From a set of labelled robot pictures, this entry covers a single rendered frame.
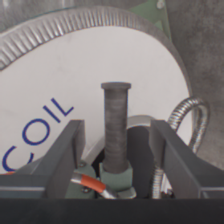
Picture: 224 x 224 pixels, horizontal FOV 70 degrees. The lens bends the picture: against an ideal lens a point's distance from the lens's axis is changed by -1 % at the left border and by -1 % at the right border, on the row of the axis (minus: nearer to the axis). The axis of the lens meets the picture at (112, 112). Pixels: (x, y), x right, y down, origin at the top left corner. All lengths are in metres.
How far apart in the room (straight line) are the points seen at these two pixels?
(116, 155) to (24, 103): 0.20
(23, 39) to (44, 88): 0.09
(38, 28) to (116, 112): 0.22
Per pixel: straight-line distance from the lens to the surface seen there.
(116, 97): 0.21
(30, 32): 0.35
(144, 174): 0.92
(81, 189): 0.26
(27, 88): 0.34
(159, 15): 1.06
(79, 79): 0.39
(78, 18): 0.41
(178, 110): 0.26
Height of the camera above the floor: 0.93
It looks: 29 degrees down
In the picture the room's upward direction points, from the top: 133 degrees counter-clockwise
